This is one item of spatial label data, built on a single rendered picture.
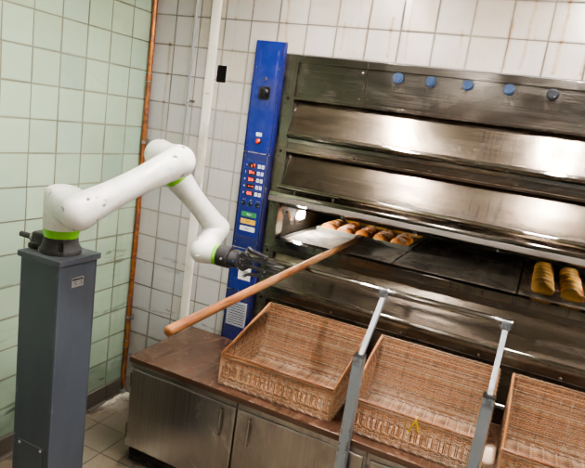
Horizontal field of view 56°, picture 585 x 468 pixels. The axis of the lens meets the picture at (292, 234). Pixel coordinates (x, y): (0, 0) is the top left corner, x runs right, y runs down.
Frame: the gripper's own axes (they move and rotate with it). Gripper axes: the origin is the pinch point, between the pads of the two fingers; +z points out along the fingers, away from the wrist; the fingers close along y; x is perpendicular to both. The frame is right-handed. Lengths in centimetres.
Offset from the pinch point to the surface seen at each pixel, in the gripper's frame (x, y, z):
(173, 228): -58, 10, -91
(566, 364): -53, 24, 116
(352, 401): 4, 43, 42
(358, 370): 4, 29, 42
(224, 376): -7, 57, -20
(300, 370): -42, 60, 3
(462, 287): -56, 3, 69
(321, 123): -57, -60, -11
